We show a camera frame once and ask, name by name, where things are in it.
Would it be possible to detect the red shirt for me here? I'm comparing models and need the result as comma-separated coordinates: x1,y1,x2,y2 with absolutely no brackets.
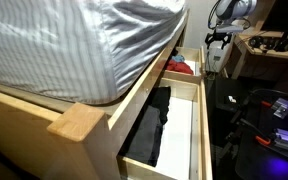
166,59,194,75

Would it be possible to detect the grey striped mattress sheet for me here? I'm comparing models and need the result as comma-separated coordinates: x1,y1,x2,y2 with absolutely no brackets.
0,0,187,104

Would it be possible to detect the black monitor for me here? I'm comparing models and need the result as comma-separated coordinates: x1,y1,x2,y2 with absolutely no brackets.
262,0,288,32

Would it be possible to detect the black clothing in drawer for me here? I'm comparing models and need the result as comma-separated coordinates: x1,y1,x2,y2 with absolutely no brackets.
150,87,171,125

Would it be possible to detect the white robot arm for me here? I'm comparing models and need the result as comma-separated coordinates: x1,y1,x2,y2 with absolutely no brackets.
205,0,257,48

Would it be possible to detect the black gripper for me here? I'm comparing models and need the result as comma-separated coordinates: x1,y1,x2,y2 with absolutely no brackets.
205,31,232,49

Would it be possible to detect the wooden drawer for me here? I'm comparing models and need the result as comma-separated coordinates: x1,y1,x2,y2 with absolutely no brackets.
117,78,213,180
163,47,205,84

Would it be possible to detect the wooden bed frame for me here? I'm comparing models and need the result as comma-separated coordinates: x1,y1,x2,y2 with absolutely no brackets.
0,24,186,180

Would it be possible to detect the grey folded garment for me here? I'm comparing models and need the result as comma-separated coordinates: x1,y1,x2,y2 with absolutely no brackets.
125,106,163,167

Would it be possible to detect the wooden desk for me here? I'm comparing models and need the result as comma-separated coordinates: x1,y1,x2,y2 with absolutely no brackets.
231,34,288,79

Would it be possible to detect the black camera tripod rig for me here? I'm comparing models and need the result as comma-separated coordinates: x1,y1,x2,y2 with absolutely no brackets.
207,89,288,180

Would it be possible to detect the light blue garment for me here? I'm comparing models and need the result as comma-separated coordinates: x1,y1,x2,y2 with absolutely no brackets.
171,55,185,63

